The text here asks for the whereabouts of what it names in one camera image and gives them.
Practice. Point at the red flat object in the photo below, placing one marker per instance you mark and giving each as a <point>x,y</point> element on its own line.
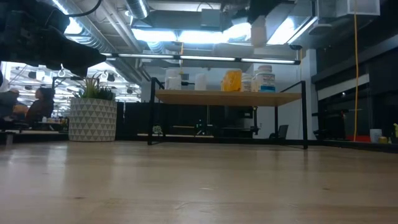
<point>360,138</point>

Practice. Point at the wooden shelf black metal legs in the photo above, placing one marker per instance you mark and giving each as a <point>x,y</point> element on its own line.
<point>227,98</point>

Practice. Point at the person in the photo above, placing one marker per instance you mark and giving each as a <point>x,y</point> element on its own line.
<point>8,104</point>
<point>40,107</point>

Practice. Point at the green succulent in patterned pot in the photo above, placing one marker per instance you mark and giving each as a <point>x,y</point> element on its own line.
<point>93,121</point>

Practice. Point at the long LED light bar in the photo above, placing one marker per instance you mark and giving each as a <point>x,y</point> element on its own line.
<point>206,58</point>

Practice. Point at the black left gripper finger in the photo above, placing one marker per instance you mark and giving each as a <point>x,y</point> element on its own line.
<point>74,57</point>

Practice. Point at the white cup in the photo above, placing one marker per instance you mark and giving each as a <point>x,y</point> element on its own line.
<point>375,136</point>

